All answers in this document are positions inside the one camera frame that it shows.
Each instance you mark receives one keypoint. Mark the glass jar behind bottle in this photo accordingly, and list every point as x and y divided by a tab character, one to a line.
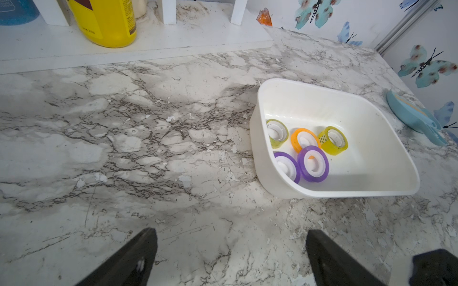
139	8

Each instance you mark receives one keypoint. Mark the purple tape roll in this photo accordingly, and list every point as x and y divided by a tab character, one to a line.
313	164
288	165

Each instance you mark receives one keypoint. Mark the pale green tape roll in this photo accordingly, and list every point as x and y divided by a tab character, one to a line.
277	132

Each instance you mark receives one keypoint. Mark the blue cup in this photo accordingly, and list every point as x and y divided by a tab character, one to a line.
17	12

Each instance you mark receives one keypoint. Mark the yellow-green tape roll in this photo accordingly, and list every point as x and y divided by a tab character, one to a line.
333	141

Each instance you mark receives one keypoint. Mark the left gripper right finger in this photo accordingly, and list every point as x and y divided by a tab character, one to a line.
333	266

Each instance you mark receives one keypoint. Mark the white tiered stand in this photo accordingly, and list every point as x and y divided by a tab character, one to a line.
201	28

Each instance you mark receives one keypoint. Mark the orange tape roll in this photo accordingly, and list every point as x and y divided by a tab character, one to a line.
302	138

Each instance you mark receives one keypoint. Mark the yellow bottle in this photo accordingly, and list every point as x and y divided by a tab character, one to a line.
109	23

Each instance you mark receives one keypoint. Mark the white storage box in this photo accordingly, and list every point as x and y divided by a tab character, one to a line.
375	163

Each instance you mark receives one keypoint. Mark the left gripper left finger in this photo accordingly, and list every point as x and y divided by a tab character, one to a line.
131	265

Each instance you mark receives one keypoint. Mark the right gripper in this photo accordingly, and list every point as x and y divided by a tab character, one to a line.
434	268

